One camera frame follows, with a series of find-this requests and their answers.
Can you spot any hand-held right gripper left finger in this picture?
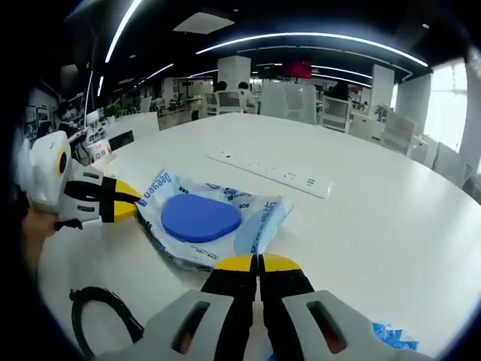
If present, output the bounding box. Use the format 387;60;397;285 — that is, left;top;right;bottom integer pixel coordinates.
93;253;261;361

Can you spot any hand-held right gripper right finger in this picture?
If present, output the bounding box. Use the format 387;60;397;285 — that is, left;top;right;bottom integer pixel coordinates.
259;253;435;361

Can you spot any black cable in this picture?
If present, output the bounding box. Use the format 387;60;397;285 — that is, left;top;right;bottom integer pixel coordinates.
69;286;146;358

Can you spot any blue tissue packet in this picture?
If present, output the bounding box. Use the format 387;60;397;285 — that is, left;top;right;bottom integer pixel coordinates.
135;168;295;272

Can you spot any blue tissue pack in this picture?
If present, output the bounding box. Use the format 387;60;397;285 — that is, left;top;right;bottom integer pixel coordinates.
371;320;419;352

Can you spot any person's left hand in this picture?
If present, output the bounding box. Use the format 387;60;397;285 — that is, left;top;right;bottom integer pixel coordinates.
21;205;60;241

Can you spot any red and white sign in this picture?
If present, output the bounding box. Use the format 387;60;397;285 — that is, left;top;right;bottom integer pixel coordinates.
86;138;114;165

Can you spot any white side table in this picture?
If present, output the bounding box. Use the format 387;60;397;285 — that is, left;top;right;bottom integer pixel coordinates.
100;111;162;151

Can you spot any white power strip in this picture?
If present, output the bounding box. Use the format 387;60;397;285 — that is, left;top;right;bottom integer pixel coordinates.
205;149;332;199

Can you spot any white office chair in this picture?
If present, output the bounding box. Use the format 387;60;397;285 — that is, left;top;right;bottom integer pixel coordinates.
382;111;419;156
322;96;353;133
215;89;242;116

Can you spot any curved ceiling light strip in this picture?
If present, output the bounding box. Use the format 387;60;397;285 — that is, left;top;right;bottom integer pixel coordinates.
104;0;143;64

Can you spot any white ceiling panel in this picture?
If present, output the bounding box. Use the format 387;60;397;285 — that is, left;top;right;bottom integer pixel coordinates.
172;11;237;36

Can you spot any white mesh chair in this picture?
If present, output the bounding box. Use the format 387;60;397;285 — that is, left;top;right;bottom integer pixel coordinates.
260;81;317;126

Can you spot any bright window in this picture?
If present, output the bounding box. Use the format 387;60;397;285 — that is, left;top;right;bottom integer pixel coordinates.
424;62;469;151

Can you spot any long curved ceiling light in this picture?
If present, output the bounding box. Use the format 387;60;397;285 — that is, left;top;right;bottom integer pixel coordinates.
194;32;430;68

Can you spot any wall poster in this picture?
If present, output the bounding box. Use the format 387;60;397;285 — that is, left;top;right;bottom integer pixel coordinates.
24;105;52;140

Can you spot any red wall screen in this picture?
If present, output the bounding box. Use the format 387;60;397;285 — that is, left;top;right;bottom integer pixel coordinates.
283;61;313;80

